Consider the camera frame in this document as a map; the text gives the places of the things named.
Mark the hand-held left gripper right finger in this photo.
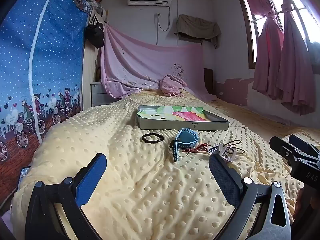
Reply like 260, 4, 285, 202
209, 152, 293, 240

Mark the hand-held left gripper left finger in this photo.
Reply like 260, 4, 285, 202
24, 152, 108, 240

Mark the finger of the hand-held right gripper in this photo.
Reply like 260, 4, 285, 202
289, 134, 320, 156
269, 136, 304, 166

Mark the clear hair clip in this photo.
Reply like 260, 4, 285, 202
217, 144, 237, 162

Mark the red string sneaker keychain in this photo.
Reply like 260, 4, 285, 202
185, 142, 222, 154

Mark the blue wrist watch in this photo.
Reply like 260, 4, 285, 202
169, 127, 200, 163

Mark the thick black hair tie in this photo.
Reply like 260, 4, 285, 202
141, 133, 164, 144

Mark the grey metal tray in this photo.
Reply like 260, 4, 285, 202
137, 105, 230, 131

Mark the person's right hand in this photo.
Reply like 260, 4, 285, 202
293, 187, 320, 221

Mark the yellow dotted blanket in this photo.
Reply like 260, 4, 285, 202
10, 89, 320, 240

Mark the pink curtain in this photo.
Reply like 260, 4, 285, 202
236, 0, 285, 101
276, 0, 317, 116

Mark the colourful printed cloth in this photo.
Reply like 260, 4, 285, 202
138, 106, 209, 123

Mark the white drawer cabinet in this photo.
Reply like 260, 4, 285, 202
90, 82, 121, 108

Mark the pink towel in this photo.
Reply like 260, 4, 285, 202
160, 74, 188, 98

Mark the wooden wardrobe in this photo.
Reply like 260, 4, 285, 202
81, 7, 108, 111

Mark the window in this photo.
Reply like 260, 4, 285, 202
232, 0, 320, 75

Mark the blue printed curtain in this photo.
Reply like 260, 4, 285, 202
0, 0, 90, 193

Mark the pink hanging sheet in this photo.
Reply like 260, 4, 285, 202
100, 22, 217, 101

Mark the black bag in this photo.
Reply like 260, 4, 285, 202
85, 17, 105, 49

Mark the olive hanging cloth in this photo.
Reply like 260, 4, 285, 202
175, 14, 222, 49

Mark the patterned bedding pile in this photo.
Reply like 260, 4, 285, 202
69, 0, 108, 18

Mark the brown wall board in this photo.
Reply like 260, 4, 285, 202
203, 67, 214, 94

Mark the air conditioner power cable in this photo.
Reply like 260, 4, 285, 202
155, 5, 172, 46

